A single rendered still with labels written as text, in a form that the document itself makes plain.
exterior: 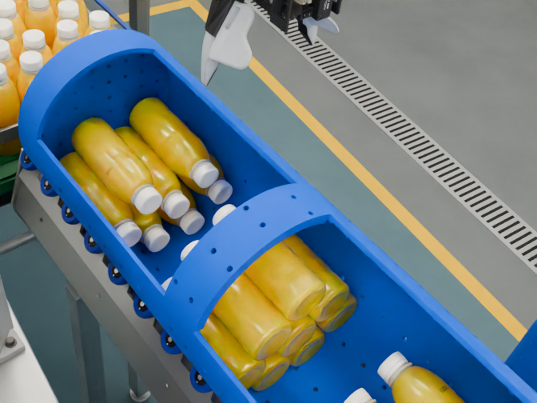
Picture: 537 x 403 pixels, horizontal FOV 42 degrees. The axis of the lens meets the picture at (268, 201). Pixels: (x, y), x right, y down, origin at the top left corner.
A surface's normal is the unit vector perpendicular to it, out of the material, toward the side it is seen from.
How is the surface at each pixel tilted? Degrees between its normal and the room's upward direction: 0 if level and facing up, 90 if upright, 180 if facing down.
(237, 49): 56
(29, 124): 72
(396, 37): 0
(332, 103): 0
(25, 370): 0
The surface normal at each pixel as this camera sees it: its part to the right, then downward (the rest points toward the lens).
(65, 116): 0.63, 0.62
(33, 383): 0.13, -0.68
